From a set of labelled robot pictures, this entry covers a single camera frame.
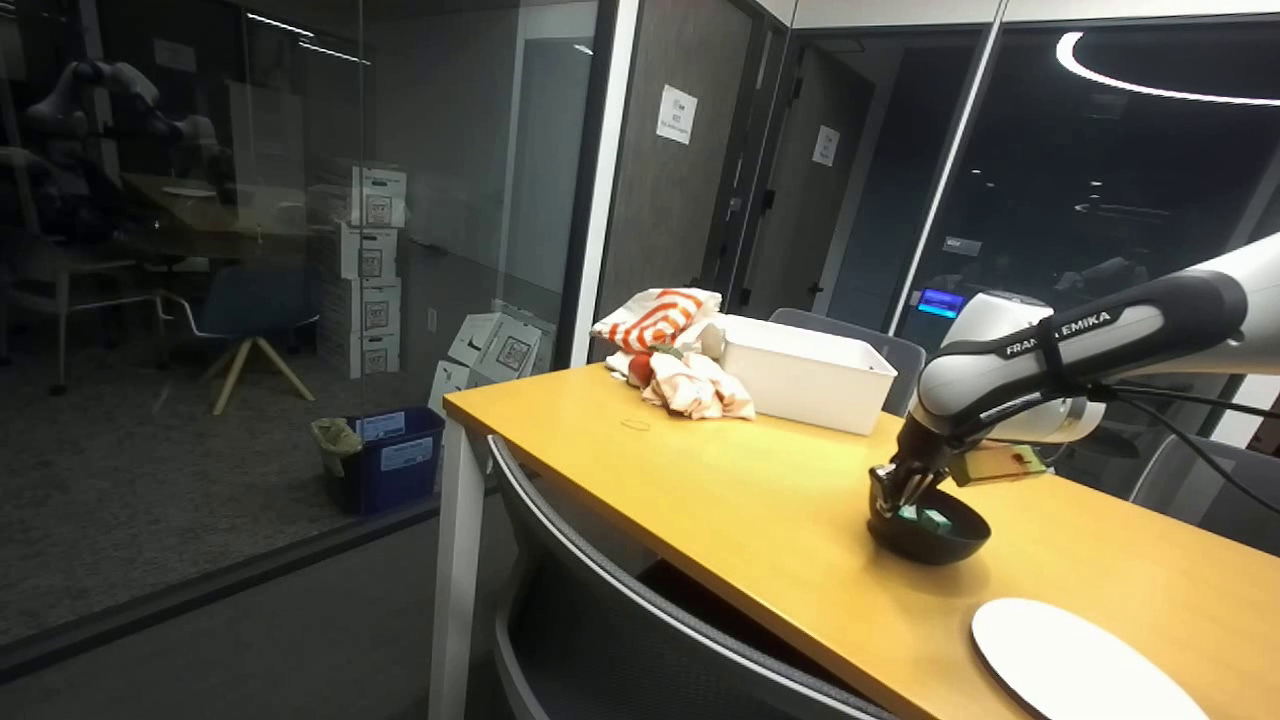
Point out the red white striped cloth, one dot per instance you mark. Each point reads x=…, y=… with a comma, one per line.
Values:
x=663, y=319

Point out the pink white crumpled cloth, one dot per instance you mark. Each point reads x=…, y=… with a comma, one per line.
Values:
x=686, y=385

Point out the white plastic bin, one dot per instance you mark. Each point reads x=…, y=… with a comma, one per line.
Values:
x=814, y=376

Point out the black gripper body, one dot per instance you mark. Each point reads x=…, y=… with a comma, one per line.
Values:
x=920, y=460

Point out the blue chair wooden legs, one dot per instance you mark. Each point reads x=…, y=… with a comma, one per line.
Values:
x=244, y=310

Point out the stacked white cardboard boxes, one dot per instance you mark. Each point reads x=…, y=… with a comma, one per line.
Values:
x=362, y=302

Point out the blue storage crate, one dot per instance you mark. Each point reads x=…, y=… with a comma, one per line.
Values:
x=393, y=460

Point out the black bowl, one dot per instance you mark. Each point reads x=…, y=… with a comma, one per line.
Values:
x=945, y=532

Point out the white paper sign on door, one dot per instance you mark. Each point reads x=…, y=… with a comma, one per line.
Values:
x=678, y=114

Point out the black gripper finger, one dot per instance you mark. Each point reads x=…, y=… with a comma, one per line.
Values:
x=914, y=491

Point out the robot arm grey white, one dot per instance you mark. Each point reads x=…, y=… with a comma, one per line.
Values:
x=1204, y=319

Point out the white round plate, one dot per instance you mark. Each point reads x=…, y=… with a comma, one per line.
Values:
x=1072, y=671

